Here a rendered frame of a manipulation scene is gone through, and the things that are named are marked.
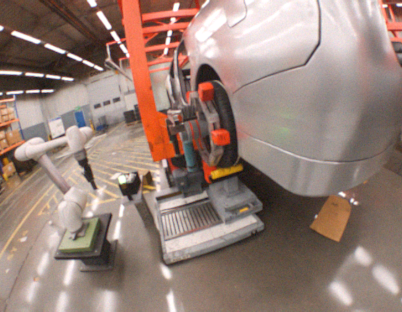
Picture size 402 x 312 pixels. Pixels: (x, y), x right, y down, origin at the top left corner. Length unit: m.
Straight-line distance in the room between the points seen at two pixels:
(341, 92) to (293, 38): 0.19
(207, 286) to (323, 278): 0.79
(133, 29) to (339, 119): 1.67
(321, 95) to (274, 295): 1.09
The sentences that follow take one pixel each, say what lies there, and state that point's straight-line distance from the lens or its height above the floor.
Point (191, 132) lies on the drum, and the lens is 1.14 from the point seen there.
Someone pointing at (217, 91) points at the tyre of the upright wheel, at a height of 1.10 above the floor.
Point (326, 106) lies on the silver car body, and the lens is 0.47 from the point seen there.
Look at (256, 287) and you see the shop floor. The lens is 1.21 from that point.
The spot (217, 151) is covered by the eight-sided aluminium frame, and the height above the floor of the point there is 0.75.
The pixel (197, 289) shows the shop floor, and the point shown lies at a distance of 1.23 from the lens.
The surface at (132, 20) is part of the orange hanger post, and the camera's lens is 1.79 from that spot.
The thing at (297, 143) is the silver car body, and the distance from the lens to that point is 0.54.
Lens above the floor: 1.13
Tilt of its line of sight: 23 degrees down
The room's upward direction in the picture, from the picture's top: 10 degrees counter-clockwise
